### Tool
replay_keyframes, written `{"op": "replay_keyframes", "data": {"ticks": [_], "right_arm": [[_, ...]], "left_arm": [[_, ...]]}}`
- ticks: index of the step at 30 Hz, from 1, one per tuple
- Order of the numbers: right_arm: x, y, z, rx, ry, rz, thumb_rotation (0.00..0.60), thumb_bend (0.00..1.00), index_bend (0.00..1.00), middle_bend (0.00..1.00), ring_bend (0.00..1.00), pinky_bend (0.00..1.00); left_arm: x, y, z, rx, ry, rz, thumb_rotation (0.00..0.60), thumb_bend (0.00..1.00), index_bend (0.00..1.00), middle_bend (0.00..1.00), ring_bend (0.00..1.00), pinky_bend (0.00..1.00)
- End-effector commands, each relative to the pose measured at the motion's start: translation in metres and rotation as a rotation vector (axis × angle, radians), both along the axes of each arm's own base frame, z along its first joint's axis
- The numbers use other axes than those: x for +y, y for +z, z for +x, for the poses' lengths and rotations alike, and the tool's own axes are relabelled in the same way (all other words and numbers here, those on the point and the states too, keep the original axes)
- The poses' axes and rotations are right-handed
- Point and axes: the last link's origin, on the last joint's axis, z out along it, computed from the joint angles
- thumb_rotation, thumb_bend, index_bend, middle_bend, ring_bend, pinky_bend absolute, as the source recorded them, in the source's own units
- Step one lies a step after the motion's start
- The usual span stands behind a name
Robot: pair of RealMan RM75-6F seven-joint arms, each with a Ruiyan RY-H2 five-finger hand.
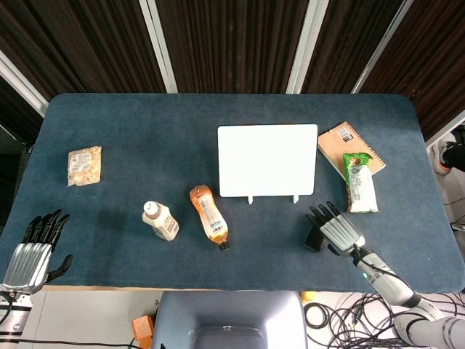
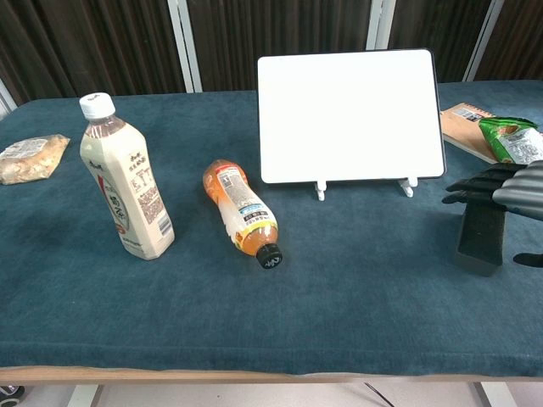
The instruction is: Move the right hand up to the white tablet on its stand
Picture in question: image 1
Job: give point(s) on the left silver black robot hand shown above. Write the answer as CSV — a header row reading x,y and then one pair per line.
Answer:
x,y
27,261

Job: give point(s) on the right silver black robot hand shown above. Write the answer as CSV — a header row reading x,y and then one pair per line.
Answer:
x,y
339,230

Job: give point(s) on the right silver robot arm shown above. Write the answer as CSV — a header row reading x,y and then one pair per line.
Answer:
x,y
399,291

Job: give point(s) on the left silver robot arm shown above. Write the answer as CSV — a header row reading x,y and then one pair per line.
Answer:
x,y
11,320

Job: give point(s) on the white plastic board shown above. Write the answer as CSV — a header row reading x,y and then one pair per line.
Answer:
x,y
267,160

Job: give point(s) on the green white snack bag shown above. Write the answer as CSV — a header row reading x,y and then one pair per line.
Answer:
x,y
359,185

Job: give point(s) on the yellow plug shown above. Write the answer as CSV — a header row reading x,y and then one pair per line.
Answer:
x,y
307,295

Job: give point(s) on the brown spiral notebook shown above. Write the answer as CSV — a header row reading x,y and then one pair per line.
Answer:
x,y
357,145

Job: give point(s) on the clear packet of nuts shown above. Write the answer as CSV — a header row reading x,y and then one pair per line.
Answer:
x,y
84,165

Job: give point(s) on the person's shoe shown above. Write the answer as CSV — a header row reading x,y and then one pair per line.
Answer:
x,y
441,154

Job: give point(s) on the amber tea bottle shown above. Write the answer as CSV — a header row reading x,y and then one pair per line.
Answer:
x,y
210,216

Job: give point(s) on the orange box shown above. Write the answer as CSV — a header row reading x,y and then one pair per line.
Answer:
x,y
142,329

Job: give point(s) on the cream milk drink bottle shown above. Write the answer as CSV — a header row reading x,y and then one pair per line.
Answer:
x,y
161,221

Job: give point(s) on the grey robot torso base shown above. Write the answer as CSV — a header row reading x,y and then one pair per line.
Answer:
x,y
229,320

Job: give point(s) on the blue felt table mat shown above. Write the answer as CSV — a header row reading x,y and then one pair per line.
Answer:
x,y
181,145

